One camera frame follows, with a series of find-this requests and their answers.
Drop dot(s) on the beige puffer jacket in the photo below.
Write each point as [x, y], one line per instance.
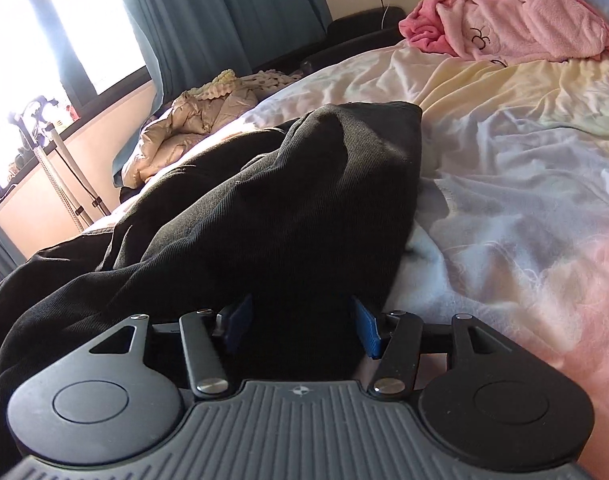
[184, 125]

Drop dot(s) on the window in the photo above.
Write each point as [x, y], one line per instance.
[99, 25]

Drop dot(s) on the white dotted cloth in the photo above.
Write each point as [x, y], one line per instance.
[269, 79]

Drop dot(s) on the black garment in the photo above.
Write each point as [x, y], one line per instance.
[264, 200]

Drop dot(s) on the pastel bed sheet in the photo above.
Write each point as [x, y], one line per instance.
[509, 170]

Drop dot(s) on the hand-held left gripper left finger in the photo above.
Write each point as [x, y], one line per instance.
[238, 321]

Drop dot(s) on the white and black stand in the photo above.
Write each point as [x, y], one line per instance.
[79, 170]

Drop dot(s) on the cream knitted blanket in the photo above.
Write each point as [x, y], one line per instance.
[219, 80]

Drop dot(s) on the pink fleece robe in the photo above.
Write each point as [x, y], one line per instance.
[524, 20]

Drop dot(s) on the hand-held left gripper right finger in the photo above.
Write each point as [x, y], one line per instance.
[365, 327]

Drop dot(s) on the black sofa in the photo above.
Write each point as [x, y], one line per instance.
[344, 35]

